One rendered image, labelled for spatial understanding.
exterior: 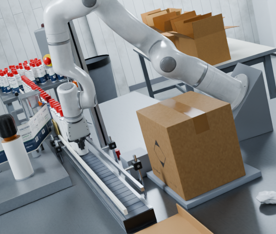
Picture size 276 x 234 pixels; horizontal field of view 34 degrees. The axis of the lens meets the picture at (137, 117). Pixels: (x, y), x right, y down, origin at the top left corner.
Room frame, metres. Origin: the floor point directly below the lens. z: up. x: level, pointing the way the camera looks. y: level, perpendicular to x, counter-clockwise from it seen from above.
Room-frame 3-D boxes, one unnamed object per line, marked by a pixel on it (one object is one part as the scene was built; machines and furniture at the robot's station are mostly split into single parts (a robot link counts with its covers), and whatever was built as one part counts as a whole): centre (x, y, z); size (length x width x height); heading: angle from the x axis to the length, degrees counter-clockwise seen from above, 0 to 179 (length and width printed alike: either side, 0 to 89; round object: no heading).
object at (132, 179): (1.85, 0.20, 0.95); 1.07 x 0.01 x 0.01; 17
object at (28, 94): (2.49, 0.54, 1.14); 0.14 x 0.11 x 0.01; 17
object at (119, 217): (2.11, 0.32, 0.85); 1.65 x 0.11 x 0.05; 17
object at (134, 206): (2.11, 0.32, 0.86); 1.65 x 0.08 x 0.04; 17
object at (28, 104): (2.49, 0.53, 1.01); 0.14 x 0.13 x 0.26; 17
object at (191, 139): (1.55, -0.15, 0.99); 0.30 x 0.24 x 0.27; 15
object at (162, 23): (4.51, -0.56, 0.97); 0.45 x 0.44 x 0.37; 99
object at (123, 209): (1.83, 0.28, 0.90); 1.07 x 0.01 x 0.02; 17
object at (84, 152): (2.03, 0.29, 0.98); 0.05 x 0.05 x 0.20
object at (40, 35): (2.24, 0.27, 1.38); 0.17 x 0.10 x 0.19; 72
